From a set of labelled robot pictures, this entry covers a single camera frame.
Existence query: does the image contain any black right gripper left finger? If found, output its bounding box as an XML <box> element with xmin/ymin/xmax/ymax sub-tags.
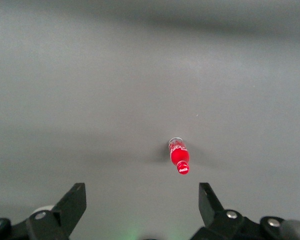
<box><xmin>0</xmin><ymin>182</ymin><xmax>87</xmax><ymax>240</ymax></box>

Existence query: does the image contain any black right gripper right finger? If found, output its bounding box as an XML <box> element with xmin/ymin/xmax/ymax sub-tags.
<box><xmin>189</xmin><ymin>182</ymin><xmax>291</xmax><ymax>240</ymax></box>

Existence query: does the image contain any red cola bottle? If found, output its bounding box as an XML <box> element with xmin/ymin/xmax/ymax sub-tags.
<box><xmin>168</xmin><ymin>136</ymin><xmax>191</xmax><ymax>176</ymax></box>

